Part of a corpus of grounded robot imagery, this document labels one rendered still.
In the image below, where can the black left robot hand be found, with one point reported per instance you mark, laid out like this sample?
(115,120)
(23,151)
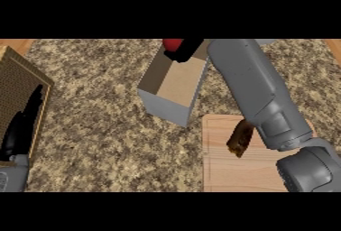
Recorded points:
(19,129)

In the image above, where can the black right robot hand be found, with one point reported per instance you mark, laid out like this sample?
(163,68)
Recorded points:
(186,49)

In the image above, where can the red tomato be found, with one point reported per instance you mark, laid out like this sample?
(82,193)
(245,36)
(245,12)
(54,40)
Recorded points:
(171,44)

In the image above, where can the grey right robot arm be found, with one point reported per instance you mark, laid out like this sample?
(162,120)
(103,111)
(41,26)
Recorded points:
(252,87)

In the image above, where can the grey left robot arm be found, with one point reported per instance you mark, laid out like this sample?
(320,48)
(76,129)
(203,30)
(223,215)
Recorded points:
(13,174)

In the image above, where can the grey cardboard box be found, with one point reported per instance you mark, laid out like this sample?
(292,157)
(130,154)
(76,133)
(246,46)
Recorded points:
(174,87)

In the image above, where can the pale wooden cutting board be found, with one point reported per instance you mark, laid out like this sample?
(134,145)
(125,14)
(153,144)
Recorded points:
(234,174)

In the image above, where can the brown woven mat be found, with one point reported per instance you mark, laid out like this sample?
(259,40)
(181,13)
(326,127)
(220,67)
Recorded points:
(17,75)

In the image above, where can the dark brown bar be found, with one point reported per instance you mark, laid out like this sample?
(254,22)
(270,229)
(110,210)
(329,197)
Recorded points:
(240,138)

